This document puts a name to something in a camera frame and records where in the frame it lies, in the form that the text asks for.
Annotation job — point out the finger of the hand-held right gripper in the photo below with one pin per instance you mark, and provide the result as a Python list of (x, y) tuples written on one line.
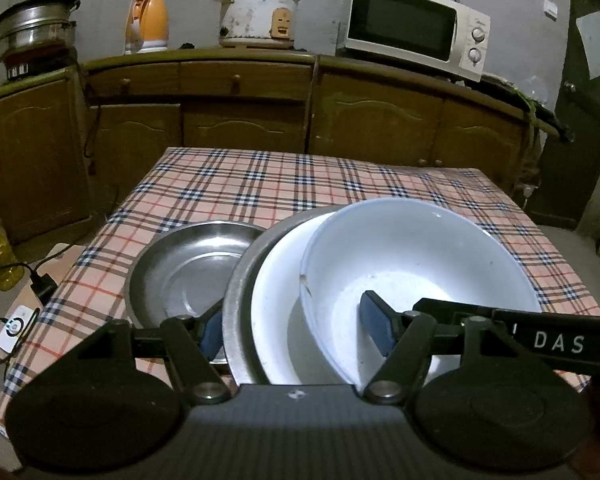
[(455, 310)]

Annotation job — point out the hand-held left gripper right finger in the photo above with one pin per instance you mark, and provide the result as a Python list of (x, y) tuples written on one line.
[(377, 322)]

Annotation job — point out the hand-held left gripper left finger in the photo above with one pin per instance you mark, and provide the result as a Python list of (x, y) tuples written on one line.
[(212, 334)]

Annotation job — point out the steel bowl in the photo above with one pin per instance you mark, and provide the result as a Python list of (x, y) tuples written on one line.
[(240, 280)]

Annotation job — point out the deep white bowl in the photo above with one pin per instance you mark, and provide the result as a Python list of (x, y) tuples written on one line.
[(420, 260)]

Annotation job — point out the round steel plate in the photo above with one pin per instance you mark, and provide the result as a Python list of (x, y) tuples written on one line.
[(190, 270)]

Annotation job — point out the shallow white bowl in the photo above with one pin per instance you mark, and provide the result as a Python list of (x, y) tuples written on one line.
[(280, 320)]

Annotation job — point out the plaid tablecloth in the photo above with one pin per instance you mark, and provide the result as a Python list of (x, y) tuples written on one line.
[(280, 180)]

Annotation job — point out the light wooden board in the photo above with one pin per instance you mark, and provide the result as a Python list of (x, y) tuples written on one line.
[(60, 260)]

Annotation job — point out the black charger plug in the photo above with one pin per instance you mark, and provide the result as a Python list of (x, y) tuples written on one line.
[(44, 287)]

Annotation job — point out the dark green door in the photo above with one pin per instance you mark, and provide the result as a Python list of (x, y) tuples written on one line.
[(580, 160)]

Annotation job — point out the small white device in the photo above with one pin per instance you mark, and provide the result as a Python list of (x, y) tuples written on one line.
[(15, 330)]

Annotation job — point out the wooden kitchen cabinet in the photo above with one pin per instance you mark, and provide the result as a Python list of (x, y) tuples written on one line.
[(380, 120)]

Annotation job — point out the white microwave oven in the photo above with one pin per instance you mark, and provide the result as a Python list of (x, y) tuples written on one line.
[(405, 25)]

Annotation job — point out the white paper sheet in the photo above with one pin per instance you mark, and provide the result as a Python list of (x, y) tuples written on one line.
[(595, 45)]

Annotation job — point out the orange electric kettle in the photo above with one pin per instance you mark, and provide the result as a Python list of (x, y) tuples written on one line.
[(150, 22)]

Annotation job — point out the white rice cooker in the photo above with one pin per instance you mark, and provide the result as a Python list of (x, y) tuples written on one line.
[(252, 17)]

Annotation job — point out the small cooking stove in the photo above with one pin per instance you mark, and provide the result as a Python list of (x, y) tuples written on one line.
[(27, 67)]

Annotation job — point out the steel steamer pot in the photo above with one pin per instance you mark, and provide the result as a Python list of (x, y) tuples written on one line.
[(35, 25)]

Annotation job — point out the low white wall socket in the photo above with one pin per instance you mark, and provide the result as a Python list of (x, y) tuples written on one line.
[(529, 190)]

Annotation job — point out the white wall switch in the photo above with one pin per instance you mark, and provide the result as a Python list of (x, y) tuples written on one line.
[(550, 7)]

